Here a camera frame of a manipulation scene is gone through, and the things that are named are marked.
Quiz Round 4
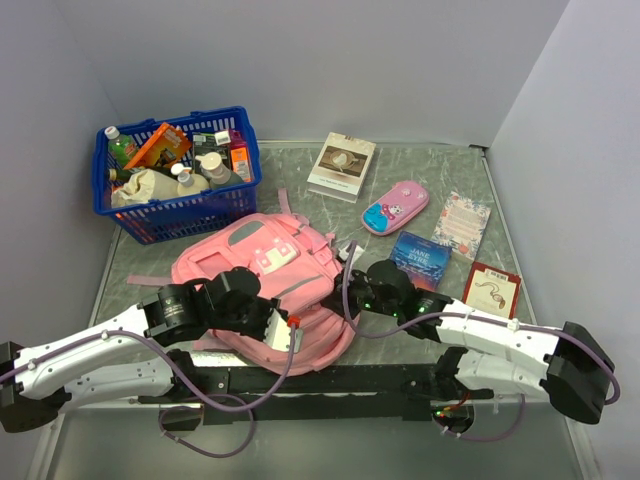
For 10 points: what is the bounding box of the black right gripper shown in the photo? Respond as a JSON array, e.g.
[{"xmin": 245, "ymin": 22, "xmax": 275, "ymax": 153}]
[{"xmin": 321, "ymin": 265, "xmax": 401, "ymax": 323}]

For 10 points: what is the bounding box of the pink student backpack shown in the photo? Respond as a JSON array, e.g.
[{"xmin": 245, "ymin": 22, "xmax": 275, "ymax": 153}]
[{"xmin": 127, "ymin": 190, "xmax": 355, "ymax": 376}]

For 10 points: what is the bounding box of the pink blue pencil case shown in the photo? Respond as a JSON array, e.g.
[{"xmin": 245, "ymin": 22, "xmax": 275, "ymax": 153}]
[{"xmin": 361, "ymin": 180, "xmax": 430, "ymax": 236}]

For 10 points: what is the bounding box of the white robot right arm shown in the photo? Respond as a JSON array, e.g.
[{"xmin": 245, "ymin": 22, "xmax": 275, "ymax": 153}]
[{"xmin": 321, "ymin": 260, "xmax": 621, "ymax": 425}]

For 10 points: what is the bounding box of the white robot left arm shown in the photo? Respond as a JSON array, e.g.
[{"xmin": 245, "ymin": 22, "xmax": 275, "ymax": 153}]
[{"xmin": 1, "ymin": 267, "xmax": 288, "ymax": 433}]

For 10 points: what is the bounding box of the beige cloth bag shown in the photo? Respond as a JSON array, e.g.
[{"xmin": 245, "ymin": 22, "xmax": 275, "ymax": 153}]
[{"xmin": 111, "ymin": 170, "xmax": 178, "ymax": 208}]

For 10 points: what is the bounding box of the blue Jane Eyre book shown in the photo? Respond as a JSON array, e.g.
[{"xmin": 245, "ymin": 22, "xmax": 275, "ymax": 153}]
[{"xmin": 390, "ymin": 231, "xmax": 451, "ymax": 291}]

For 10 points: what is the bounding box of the floral pink notebook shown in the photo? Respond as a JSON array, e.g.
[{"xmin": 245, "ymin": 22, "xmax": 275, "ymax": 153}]
[{"xmin": 431, "ymin": 191, "xmax": 491, "ymax": 262}]

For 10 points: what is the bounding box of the red framed card book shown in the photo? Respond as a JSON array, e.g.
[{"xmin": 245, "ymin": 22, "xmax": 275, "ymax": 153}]
[{"xmin": 462, "ymin": 261, "xmax": 521, "ymax": 319}]

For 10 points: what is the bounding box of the blue plastic shopping basket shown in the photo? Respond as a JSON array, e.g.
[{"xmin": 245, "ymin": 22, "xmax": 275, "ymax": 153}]
[{"xmin": 91, "ymin": 106, "xmax": 262, "ymax": 245}]

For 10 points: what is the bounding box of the white coffee cover book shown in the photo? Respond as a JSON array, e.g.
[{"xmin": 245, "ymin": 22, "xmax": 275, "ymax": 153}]
[{"xmin": 307, "ymin": 132, "xmax": 376, "ymax": 203}]

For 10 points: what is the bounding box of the cream lotion bottle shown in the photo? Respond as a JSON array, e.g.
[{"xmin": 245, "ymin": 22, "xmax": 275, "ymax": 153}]
[{"xmin": 171, "ymin": 162, "xmax": 210, "ymax": 197}]

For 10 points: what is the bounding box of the grey pump bottle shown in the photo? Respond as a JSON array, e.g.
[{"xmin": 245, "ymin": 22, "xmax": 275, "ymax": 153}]
[{"xmin": 195, "ymin": 152, "xmax": 244, "ymax": 190}]

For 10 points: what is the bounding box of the pink carton box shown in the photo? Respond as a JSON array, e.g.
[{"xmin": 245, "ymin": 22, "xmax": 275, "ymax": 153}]
[{"xmin": 229, "ymin": 130, "xmax": 253, "ymax": 183}]

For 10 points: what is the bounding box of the black packaged box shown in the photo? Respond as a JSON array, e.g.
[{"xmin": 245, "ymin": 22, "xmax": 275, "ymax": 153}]
[{"xmin": 192, "ymin": 132, "xmax": 231, "ymax": 168}]

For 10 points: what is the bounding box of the orange snack box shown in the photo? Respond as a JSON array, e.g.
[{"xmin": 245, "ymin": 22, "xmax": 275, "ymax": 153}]
[{"xmin": 124, "ymin": 122, "xmax": 192, "ymax": 170}]

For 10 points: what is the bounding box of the green drink bottle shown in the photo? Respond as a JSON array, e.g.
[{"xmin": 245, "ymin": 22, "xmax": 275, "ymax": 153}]
[{"xmin": 104, "ymin": 126, "xmax": 139, "ymax": 169}]

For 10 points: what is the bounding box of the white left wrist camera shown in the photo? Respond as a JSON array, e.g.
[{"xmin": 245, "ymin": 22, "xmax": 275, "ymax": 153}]
[{"xmin": 263, "ymin": 310, "xmax": 303, "ymax": 353}]

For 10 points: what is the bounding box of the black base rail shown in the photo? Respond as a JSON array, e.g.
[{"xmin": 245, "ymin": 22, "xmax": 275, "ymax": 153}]
[{"xmin": 169, "ymin": 351, "xmax": 494, "ymax": 421}]

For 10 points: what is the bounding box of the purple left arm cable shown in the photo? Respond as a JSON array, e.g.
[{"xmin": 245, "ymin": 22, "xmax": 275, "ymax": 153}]
[{"xmin": 0, "ymin": 319, "xmax": 301, "ymax": 459}]

